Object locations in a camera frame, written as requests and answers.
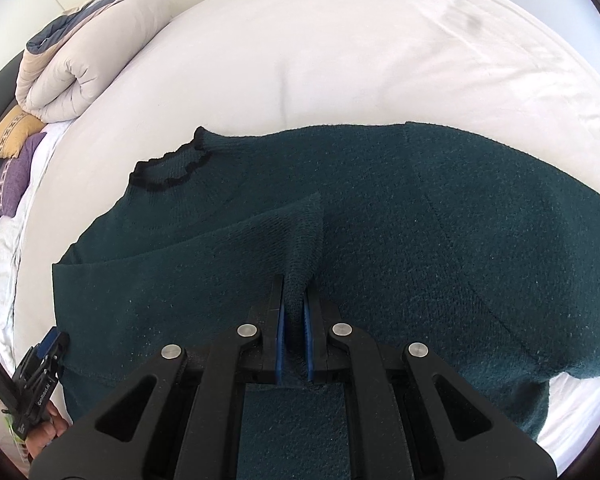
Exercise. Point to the white bed sheet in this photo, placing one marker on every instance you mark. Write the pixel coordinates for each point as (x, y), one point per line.
(305, 60)

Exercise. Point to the folded beige duvet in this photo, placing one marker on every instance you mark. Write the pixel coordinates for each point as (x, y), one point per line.
(80, 70)

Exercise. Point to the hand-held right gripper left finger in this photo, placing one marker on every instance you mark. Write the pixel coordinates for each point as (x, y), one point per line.
(280, 342)

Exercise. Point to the person's left hand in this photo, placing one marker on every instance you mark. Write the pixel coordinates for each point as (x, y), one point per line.
(45, 435)

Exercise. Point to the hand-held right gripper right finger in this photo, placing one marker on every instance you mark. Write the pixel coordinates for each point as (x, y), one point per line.
(309, 347)

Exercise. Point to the purple patterned pillow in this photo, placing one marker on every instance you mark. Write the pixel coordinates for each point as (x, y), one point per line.
(12, 175)

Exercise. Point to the dark green knit sweater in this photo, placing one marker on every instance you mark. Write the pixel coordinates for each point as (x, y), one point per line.
(405, 235)

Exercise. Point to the yellow patterned pillow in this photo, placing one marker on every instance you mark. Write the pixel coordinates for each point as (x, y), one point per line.
(12, 132)

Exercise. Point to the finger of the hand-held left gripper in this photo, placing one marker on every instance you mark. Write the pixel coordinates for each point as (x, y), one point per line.
(60, 347)

